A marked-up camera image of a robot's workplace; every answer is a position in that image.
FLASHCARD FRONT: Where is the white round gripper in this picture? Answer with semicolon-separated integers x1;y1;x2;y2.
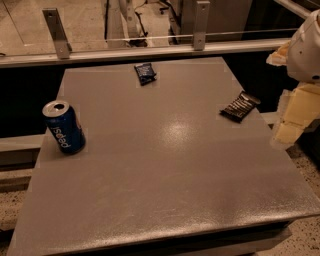
266;10;320;149

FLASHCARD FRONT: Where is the blue pepsi can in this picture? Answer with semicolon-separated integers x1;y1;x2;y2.
42;100;86;154

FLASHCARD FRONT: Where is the black candy bar wrapper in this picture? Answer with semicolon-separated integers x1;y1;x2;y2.
220;91;261;123

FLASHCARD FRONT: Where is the dark blue snack packet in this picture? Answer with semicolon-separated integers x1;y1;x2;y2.
134;63;157;86

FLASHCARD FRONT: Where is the right metal rail bracket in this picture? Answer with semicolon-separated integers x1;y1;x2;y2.
193;0;210;51

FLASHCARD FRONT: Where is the metal rail bracket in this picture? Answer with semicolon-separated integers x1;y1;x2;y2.
193;0;210;51
42;8;72;59

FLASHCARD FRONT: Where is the black cable on floor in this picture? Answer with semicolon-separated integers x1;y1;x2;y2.
133;9;150;47

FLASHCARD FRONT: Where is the left metal rail bracket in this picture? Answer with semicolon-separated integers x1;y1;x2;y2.
42;8;72;59

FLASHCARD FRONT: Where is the long metal rail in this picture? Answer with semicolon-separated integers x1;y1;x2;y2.
0;38;289;68

